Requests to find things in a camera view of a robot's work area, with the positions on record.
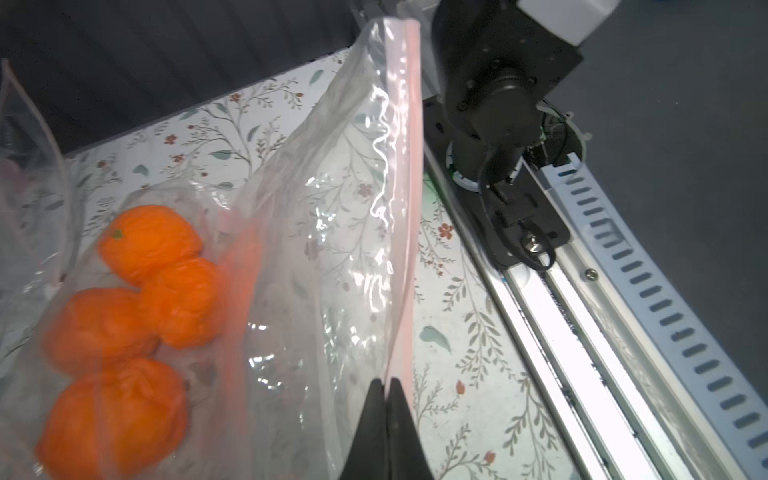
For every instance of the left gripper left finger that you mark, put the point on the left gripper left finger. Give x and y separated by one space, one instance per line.
368 456

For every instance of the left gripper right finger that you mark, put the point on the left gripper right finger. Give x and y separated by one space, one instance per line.
406 458

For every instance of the clear zip-top bag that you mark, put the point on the clear zip-top bag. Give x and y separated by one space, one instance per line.
316 253
41 215

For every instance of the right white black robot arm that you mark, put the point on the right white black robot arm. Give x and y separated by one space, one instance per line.
496 60

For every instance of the orange bag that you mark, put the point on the orange bag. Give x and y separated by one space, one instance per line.
98 327
178 303
120 420

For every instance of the orange in rear bag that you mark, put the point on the orange in rear bag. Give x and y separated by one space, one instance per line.
146 238

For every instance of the aluminium linear rail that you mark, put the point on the aluminium linear rail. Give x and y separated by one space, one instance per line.
637 385

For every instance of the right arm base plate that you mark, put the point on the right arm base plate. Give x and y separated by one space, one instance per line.
516 221

